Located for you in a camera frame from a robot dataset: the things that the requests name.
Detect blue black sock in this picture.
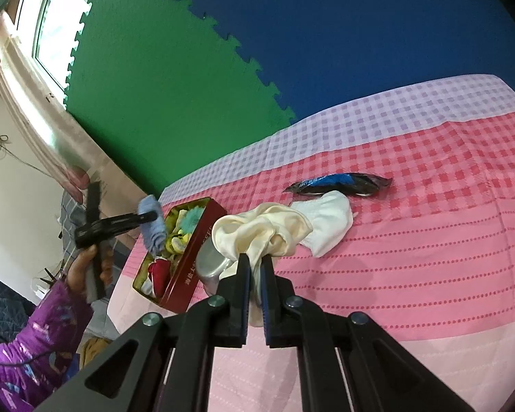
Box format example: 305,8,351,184
282,172,392,199

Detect blue quilted cushion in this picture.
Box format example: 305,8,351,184
0,270,40,346

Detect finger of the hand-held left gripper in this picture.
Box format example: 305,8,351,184
109,210,159,235

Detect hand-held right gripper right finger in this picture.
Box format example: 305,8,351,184
260,254,477,412

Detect mustard yellow cloth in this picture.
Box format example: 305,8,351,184
78,336,113,369

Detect red and grey cloth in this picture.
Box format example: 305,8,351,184
145,259,173,298

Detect pink checked tablecloth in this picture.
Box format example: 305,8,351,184
106,74,515,412

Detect light blue sock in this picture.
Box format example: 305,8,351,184
136,194,169,255

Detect red tin box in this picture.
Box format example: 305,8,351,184
131,196,228,312

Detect person's left forearm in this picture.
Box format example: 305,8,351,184
0,281,93,412

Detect green foam mat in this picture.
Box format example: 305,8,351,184
62,0,300,199

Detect person's left hand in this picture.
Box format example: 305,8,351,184
64,244,114,299

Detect blue foam mat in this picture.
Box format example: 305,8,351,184
114,0,515,126

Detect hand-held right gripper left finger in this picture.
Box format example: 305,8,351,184
34,253,251,412

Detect steel bowl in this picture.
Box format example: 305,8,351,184
196,239,238,298

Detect teal fuzzy sock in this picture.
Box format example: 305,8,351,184
179,206,207,233

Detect printed white curtain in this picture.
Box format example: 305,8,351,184
0,8,92,207

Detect cream cloth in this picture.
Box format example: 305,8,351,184
211,203,314,328

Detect window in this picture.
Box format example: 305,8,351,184
14,0,117,79

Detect thin cable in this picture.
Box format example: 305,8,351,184
0,116,54,178

